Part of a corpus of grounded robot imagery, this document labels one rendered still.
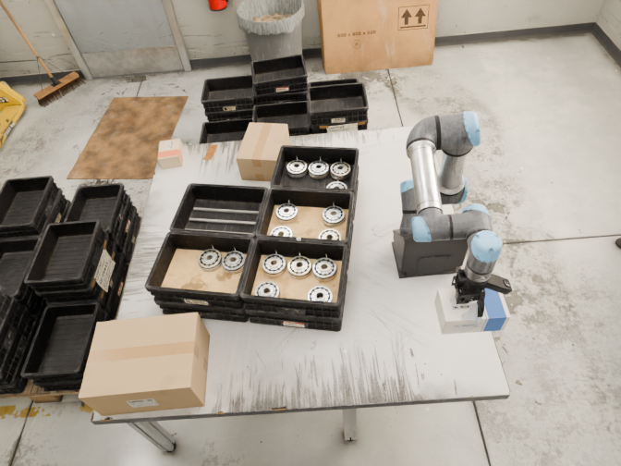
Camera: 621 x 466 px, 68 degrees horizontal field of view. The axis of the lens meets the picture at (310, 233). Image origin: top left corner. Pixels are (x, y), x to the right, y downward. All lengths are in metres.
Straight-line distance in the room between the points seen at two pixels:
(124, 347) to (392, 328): 1.06
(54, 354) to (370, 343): 1.70
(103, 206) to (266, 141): 1.23
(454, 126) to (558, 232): 1.93
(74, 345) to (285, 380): 1.34
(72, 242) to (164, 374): 1.36
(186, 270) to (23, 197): 1.58
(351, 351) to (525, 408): 1.12
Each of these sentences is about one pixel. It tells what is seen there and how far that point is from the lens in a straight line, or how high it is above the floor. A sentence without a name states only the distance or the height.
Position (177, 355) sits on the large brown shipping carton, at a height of 0.90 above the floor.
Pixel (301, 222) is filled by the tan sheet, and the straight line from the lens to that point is 2.14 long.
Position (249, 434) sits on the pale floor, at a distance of 2.60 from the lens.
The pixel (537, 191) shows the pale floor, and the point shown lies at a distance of 3.62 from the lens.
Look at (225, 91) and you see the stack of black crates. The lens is 3.88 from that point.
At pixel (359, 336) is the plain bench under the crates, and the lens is 1.96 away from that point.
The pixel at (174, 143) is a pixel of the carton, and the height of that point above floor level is 0.77.
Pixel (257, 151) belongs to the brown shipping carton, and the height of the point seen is 0.86.
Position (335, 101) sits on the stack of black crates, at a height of 0.49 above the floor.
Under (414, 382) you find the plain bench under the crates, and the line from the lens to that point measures 1.90.
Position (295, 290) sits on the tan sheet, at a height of 0.83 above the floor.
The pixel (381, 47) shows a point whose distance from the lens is 4.61.
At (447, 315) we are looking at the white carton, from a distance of 1.53.
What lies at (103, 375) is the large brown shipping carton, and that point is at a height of 0.90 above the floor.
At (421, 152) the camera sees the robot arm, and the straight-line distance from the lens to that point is 1.54.
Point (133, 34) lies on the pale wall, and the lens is 4.96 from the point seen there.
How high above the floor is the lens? 2.46
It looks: 51 degrees down
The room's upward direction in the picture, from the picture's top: 7 degrees counter-clockwise
